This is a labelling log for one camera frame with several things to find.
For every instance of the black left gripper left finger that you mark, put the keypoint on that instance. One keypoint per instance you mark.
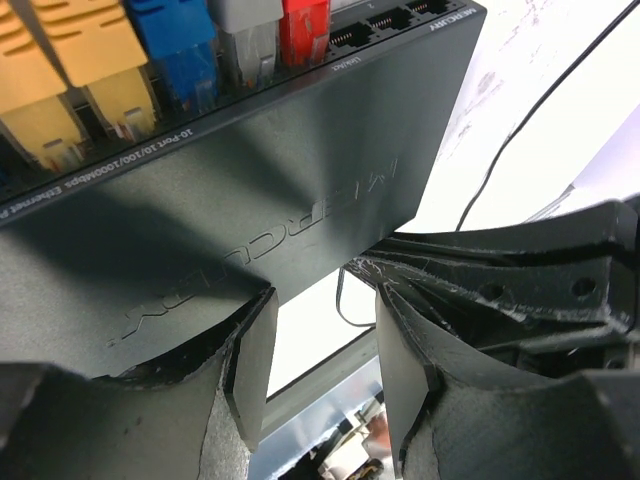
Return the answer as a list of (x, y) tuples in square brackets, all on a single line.
[(194, 412)]

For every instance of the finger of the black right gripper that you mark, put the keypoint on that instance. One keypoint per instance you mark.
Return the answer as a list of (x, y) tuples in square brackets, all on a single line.
[(575, 274)]

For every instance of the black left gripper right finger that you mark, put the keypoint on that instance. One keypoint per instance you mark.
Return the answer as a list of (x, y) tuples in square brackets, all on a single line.
[(456, 413)]

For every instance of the black network switch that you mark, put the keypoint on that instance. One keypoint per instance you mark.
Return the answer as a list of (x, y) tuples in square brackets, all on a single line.
[(143, 248)]

